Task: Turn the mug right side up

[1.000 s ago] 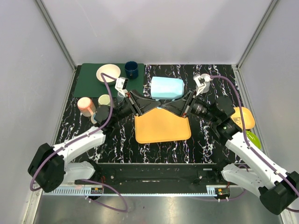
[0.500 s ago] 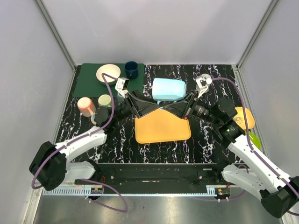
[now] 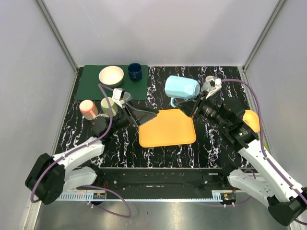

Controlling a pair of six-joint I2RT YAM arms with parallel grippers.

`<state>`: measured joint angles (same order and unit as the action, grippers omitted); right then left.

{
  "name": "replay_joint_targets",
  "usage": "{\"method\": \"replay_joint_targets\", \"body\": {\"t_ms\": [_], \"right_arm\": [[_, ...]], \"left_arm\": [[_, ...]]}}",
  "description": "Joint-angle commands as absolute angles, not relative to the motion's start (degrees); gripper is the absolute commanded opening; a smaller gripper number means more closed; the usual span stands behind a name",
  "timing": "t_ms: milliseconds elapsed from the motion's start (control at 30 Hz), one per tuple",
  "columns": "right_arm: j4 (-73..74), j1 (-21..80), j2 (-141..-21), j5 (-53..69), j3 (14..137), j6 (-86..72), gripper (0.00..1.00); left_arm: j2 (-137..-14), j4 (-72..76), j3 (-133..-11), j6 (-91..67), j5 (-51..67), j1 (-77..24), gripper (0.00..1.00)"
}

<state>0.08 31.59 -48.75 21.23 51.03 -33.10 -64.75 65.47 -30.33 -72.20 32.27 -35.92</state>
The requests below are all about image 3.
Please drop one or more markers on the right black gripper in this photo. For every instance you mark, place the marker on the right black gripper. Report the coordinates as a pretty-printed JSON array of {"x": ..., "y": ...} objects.
[{"x": 192, "y": 107}]

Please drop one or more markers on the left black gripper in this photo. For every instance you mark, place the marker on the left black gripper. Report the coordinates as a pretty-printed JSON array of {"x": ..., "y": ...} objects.
[{"x": 131, "y": 114}]

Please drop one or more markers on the white interior grey mug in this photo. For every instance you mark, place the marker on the white interior grey mug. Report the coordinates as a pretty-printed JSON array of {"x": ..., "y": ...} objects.
[{"x": 127, "y": 97}]

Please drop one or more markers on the light green mug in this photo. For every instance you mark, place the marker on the light green mug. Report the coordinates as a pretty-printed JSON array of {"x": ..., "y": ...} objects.
[{"x": 105, "y": 107}]

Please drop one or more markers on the pink mug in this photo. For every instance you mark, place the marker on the pink mug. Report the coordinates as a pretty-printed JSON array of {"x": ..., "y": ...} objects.
[{"x": 88, "y": 109}]

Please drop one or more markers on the white mug blue handle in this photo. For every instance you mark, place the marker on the white mug blue handle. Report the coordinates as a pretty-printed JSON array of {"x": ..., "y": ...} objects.
[{"x": 182, "y": 88}]

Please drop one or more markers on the orange interior blue mug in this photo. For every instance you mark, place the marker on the orange interior blue mug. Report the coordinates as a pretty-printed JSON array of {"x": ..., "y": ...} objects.
[{"x": 102, "y": 116}]

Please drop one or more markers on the light blue footed mug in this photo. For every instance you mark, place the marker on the light blue footed mug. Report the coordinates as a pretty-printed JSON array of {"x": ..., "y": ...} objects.
[{"x": 205, "y": 87}]

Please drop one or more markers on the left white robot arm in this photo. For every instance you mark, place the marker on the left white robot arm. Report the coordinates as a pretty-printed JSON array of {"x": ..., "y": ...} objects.
[{"x": 50, "y": 176}]

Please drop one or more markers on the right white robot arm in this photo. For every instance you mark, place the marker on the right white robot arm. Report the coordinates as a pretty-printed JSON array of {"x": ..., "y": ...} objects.
[{"x": 280, "y": 193}]

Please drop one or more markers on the dark blue mug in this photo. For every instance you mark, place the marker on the dark blue mug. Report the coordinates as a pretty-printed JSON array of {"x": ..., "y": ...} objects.
[{"x": 135, "y": 71}]

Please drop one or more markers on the yellow square plate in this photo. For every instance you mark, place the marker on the yellow square plate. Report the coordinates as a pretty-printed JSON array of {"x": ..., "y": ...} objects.
[{"x": 252, "y": 120}]

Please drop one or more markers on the cream bowl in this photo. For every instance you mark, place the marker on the cream bowl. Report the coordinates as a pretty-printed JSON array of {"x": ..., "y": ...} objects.
[{"x": 111, "y": 76}]

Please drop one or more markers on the orange plastic tray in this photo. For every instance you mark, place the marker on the orange plastic tray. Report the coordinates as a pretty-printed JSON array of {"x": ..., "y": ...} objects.
[{"x": 170, "y": 127}]

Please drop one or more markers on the dark green mat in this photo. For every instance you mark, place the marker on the dark green mat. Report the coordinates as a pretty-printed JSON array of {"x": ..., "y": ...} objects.
[{"x": 88, "y": 84}]

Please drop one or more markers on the lime green plate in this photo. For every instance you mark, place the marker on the lime green plate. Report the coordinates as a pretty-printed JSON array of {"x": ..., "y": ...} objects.
[{"x": 265, "y": 145}]

